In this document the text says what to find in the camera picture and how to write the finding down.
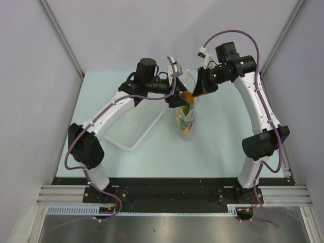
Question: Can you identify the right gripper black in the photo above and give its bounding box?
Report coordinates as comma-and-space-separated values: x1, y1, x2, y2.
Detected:
192, 66, 230, 98

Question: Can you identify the yellow green mango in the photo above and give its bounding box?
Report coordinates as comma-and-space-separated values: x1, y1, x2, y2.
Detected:
181, 105, 194, 117

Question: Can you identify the clear zip top bag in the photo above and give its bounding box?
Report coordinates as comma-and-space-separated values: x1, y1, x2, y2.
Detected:
176, 69, 199, 140

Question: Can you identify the orange red papaya slice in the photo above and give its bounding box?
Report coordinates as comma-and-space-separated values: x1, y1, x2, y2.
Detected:
182, 127, 191, 136

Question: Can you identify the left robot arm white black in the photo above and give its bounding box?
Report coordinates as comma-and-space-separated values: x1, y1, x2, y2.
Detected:
66, 57, 188, 203

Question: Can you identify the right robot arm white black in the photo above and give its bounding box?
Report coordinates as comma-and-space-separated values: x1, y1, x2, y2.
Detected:
193, 42, 290, 203

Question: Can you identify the white plastic basket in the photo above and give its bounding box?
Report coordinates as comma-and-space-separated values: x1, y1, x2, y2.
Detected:
104, 100, 168, 151

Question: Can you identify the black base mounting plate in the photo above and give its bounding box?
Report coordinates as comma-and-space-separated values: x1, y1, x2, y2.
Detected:
83, 178, 264, 214

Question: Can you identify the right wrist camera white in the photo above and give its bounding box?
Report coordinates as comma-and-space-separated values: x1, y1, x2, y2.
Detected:
197, 47, 216, 69

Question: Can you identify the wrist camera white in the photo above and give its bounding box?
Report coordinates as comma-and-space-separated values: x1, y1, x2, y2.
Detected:
197, 47, 216, 69
167, 56, 183, 84

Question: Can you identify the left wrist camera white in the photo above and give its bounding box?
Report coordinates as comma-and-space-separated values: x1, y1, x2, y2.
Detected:
167, 56, 183, 84

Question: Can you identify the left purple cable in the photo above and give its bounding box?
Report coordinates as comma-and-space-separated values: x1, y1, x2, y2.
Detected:
64, 57, 178, 223

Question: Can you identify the aluminium frame rail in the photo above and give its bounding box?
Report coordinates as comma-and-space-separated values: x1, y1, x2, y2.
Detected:
36, 185, 313, 207

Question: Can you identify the white slotted cable duct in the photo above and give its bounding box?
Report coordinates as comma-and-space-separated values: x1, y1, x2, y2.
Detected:
47, 206, 237, 217

